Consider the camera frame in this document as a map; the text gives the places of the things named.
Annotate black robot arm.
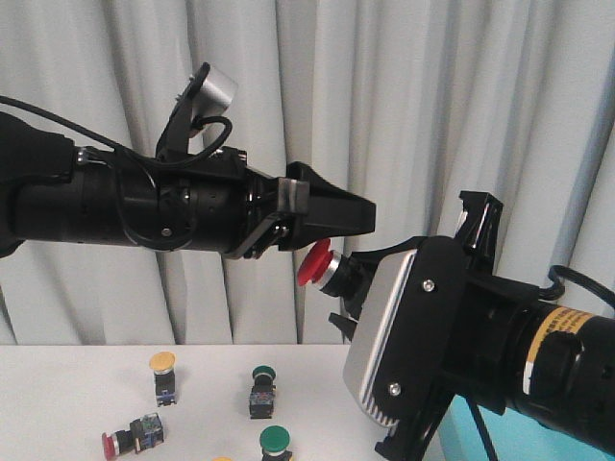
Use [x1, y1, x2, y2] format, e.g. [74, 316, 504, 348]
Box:
[320, 191, 614, 460]
[1, 114, 376, 259]

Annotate upright green push button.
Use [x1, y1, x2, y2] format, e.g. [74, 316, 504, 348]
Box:
[259, 425, 293, 461]

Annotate red push button lying down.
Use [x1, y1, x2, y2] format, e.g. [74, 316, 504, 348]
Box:
[101, 413, 164, 460]

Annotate upright yellow push button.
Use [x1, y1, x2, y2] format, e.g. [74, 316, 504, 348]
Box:
[149, 351, 176, 406]

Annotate light blue plastic box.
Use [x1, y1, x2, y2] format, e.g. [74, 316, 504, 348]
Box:
[439, 397, 614, 461]

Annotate red mushroom push button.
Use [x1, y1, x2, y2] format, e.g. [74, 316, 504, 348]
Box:
[297, 238, 365, 299]

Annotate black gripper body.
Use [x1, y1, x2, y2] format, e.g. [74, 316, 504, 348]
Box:
[375, 191, 537, 460]
[184, 147, 310, 259]

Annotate green push button lying down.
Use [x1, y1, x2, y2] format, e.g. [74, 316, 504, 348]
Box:
[249, 365, 276, 420]

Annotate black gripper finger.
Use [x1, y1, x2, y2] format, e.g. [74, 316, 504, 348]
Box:
[328, 312, 357, 340]
[278, 161, 376, 251]
[340, 236, 428, 312]

